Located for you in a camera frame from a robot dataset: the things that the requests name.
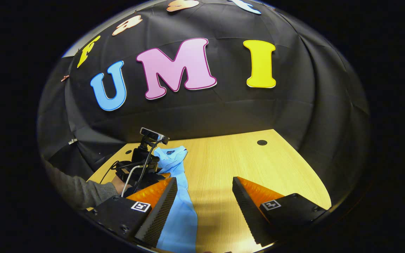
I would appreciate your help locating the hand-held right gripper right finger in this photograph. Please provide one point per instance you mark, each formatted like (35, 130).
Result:
(248, 214)

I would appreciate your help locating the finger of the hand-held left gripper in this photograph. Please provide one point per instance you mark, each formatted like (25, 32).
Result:
(165, 175)

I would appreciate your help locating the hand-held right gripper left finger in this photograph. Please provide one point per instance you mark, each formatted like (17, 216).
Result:
(160, 214)

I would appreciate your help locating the light blue T-shirt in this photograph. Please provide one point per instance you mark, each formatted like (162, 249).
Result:
(183, 218)

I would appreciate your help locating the white clip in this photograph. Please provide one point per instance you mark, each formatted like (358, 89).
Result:
(72, 141)

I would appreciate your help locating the black backdrop cloth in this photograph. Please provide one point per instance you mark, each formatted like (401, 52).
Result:
(206, 112)

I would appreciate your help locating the copper clip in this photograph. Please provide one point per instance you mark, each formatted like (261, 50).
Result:
(65, 78)

